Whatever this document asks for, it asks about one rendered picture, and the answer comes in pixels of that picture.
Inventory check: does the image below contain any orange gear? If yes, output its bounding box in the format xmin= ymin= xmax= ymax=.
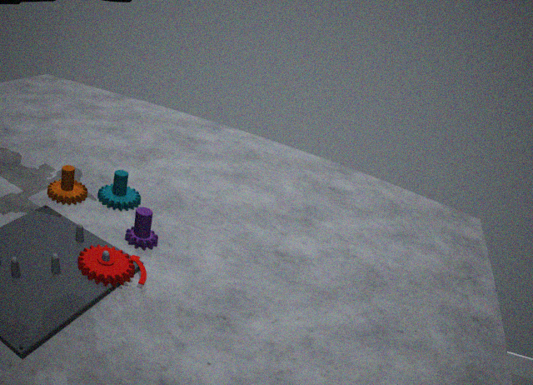
xmin=47 ymin=165 xmax=87 ymax=205

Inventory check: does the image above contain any grey board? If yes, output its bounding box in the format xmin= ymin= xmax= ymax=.
xmin=0 ymin=205 xmax=121 ymax=360

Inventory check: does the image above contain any red gear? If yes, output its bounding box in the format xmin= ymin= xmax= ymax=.
xmin=77 ymin=244 xmax=135 ymax=287

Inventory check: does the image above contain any teal gear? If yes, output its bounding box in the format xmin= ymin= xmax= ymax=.
xmin=97 ymin=170 xmax=141 ymax=211

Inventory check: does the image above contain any red curved arrow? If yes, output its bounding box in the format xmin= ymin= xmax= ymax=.
xmin=130 ymin=255 xmax=147 ymax=285

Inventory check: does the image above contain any purple gear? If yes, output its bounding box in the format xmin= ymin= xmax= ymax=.
xmin=125 ymin=207 xmax=158 ymax=251

